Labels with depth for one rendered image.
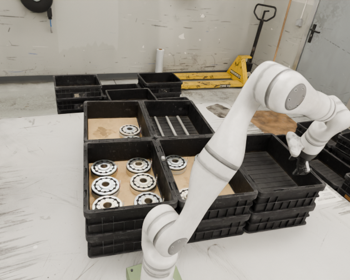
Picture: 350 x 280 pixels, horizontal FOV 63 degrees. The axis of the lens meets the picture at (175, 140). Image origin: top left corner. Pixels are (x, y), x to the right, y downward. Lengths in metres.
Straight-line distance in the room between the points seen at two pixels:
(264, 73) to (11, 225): 1.03
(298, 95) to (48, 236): 0.95
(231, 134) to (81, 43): 3.79
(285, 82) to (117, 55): 3.92
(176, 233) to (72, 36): 3.80
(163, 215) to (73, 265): 0.47
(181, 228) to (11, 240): 0.71
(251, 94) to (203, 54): 4.29
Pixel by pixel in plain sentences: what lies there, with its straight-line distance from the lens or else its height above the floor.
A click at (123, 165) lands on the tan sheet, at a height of 0.83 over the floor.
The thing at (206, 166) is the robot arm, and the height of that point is 1.22.
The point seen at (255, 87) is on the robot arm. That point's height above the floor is 1.38.
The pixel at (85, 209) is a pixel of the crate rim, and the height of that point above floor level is 0.93.
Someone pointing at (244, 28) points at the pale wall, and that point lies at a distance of 5.21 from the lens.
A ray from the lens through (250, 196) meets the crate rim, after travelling 1.05.
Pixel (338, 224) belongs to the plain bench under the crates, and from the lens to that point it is 1.48.
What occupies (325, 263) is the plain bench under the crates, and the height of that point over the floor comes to 0.70.
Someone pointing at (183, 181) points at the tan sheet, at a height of 0.83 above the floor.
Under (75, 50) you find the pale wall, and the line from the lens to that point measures 4.31.
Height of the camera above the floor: 1.59
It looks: 32 degrees down
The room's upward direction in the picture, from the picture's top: 7 degrees clockwise
